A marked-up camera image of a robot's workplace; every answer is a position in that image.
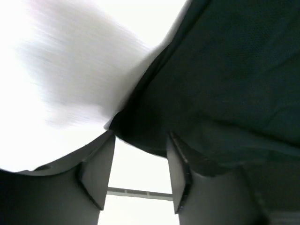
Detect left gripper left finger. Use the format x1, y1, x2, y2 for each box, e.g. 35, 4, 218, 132
0, 131, 115, 225

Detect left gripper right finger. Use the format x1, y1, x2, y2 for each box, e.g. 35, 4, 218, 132
166, 132, 269, 225

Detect black shorts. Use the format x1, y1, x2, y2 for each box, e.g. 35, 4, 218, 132
109, 0, 300, 211

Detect aluminium frame rail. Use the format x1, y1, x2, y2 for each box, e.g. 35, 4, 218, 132
107, 187, 173, 202

